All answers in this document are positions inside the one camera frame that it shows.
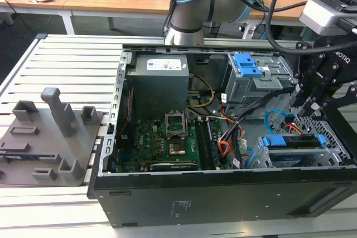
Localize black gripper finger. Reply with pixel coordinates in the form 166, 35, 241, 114
303, 80, 357, 118
292, 41, 326, 111

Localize red orange disk power wire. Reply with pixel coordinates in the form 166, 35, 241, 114
284, 115, 305, 136

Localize blue disk data wire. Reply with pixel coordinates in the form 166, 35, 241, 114
264, 109, 288, 139

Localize hard disk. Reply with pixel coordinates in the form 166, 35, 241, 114
245, 134, 327, 169

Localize grey metal disk bay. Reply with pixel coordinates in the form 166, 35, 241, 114
245, 133, 353, 169

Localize blue RAM slot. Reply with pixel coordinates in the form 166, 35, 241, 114
206, 119, 221, 169

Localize black RAM slot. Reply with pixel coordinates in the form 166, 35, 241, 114
194, 118, 214, 171

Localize black expansion slot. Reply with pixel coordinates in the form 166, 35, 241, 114
149, 161, 198, 172

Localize blue drive cage latch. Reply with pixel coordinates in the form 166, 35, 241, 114
234, 52, 264, 77

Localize grey metal drive cage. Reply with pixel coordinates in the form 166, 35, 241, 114
225, 52, 301, 112

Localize metal socket cover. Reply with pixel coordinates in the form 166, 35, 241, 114
165, 111, 187, 139

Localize grey power supply unit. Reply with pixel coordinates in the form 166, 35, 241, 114
125, 55, 191, 123

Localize CPU socket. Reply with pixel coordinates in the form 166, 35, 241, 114
167, 139, 188, 157

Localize black open PC case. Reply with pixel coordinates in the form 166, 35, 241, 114
88, 43, 357, 229

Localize green motherboard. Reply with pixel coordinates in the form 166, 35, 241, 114
115, 109, 238, 172

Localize grey plastic parts rack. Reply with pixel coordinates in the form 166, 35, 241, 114
0, 87, 104, 187

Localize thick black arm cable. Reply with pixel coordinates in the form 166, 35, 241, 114
266, 0, 335, 56

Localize blue cable behind arm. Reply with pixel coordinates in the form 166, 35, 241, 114
254, 0, 270, 41

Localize black wire bundle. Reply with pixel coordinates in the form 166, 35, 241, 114
220, 87, 293, 145

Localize yellow power wire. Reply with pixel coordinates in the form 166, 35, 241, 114
186, 74, 216, 108

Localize orange red wire bundle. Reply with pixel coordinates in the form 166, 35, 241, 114
218, 139, 237, 157

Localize black cables at arm base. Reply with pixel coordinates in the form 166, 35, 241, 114
162, 0, 190, 37

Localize thin red wire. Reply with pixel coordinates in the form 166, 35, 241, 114
119, 87, 134, 139

